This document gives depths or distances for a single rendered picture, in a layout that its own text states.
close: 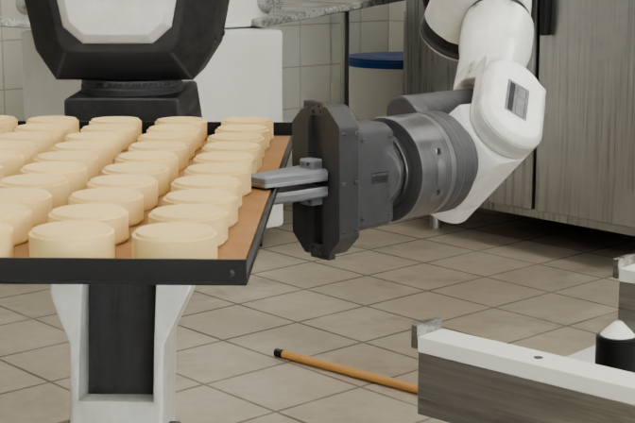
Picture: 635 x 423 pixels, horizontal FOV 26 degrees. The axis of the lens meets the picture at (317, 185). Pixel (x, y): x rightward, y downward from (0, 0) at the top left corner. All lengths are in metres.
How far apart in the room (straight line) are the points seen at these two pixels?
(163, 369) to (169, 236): 0.76
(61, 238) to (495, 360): 0.34
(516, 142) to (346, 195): 0.18
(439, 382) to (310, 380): 2.81
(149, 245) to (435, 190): 0.40
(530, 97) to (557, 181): 3.99
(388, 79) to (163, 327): 4.84
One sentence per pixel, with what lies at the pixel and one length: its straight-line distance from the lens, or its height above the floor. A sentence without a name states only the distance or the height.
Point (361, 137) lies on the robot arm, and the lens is 1.09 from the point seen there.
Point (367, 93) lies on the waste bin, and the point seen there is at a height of 0.50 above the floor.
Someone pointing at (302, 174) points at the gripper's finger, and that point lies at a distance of 1.06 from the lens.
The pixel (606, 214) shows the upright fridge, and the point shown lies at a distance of 5.11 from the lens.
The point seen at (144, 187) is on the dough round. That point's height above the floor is 1.02.
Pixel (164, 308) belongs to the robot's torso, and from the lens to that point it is 1.54.
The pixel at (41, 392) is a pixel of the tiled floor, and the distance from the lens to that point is 3.80.
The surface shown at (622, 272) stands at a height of 0.90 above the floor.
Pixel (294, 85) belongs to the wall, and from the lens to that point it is 6.64.
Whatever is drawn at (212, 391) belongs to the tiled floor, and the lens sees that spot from 3.74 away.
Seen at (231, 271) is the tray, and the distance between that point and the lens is 0.77.
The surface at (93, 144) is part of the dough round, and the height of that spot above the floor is 1.02.
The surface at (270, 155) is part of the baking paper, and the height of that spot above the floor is 1.00.
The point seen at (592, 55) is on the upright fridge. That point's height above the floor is 0.79.
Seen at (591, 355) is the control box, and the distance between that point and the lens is 1.20.
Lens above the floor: 1.18
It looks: 10 degrees down
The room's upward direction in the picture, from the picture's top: straight up
